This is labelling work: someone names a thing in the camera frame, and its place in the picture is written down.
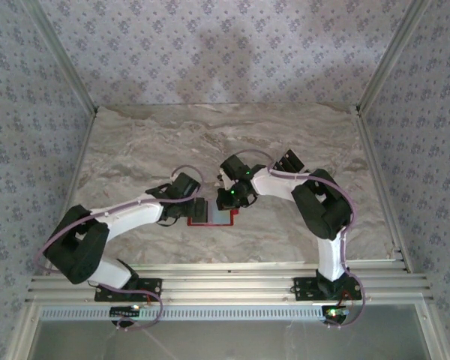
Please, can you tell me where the aluminium side rail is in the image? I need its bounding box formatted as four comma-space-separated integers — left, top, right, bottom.
59, 108, 99, 222
354, 106, 413, 274

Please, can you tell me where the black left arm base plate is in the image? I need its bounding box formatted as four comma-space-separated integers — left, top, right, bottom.
94, 277, 163, 302

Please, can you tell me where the grey slotted cable duct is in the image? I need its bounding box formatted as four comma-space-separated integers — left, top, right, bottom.
40, 304, 337, 323

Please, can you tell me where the aluminium mounting rail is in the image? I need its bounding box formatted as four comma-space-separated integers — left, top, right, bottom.
24, 262, 434, 305

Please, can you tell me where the aluminium frame leg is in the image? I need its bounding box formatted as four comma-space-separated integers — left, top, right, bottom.
3, 304, 42, 360
415, 304, 450, 360

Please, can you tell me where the black credit card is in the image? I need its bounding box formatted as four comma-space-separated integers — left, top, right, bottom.
278, 159, 300, 175
283, 148, 305, 170
194, 199, 209, 223

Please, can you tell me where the aluminium corner post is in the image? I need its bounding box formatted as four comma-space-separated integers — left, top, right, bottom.
22, 0, 99, 114
355, 0, 433, 116

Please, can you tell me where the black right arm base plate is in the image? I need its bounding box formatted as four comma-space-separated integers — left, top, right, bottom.
292, 276, 362, 301

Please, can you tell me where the red leather card holder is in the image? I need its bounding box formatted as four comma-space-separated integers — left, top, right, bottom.
186, 200, 242, 228

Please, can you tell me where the grey metal panel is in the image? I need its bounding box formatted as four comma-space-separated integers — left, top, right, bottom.
33, 304, 432, 360

